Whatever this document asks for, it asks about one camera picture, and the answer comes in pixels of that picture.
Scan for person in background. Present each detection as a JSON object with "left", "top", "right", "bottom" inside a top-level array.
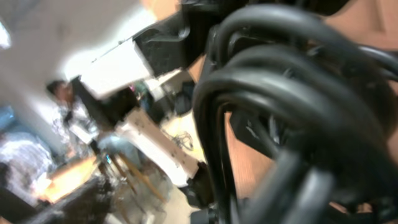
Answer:
[{"left": 45, "top": 80, "right": 99, "bottom": 157}]

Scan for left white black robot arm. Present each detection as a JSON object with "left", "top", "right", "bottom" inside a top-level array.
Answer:
[{"left": 71, "top": 1, "right": 219, "bottom": 223}]

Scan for black usb cables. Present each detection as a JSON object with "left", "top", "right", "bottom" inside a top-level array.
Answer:
[{"left": 191, "top": 4, "right": 398, "bottom": 224}]

